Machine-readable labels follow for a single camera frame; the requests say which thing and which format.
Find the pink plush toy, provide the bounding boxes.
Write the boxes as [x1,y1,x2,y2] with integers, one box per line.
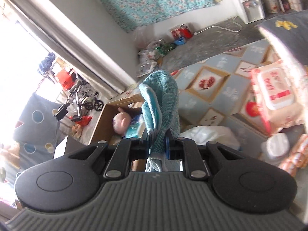
[112,107,132,137]

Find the teal towel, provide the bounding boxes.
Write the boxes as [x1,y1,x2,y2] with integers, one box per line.
[138,70,181,172]

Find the pink wet wipes pack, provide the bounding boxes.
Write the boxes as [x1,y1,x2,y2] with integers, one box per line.
[250,60,304,136]

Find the white plastic shopping bag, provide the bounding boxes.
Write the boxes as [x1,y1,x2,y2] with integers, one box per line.
[180,126,241,151]

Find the brown cardboard box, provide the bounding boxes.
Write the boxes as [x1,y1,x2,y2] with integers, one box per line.
[88,93,146,146]

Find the blue white wipes pack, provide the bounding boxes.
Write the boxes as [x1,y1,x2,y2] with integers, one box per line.
[125,114,146,138]

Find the patterned floor mat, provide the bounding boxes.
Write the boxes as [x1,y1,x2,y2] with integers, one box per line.
[171,39,278,135]

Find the blue patterned cushion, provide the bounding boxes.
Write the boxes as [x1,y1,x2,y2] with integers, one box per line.
[13,93,61,171]

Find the clear plastic trash bag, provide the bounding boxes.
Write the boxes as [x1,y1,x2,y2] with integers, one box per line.
[136,41,161,78]

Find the green bottles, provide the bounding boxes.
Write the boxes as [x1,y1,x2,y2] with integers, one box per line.
[155,39,177,57]

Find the blue bowl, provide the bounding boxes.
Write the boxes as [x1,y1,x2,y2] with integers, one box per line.
[174,37,186,46]

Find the red plastic bag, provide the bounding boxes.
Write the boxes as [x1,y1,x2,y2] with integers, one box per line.
[55,69,76,91]

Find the white water dispenser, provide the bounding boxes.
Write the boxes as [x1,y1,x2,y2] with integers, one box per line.
[233,0,265,24]

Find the dark grey yellow quilt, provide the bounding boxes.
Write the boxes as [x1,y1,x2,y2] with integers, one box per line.
[257,10,307,79]

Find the grey curtain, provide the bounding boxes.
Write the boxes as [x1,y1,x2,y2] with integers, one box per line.
[8,0,137,99]

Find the red packages by wall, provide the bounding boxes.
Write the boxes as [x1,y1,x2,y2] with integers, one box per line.
[169,24,194,40]

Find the white power cable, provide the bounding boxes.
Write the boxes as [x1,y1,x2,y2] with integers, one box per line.
[193,15,242,36]

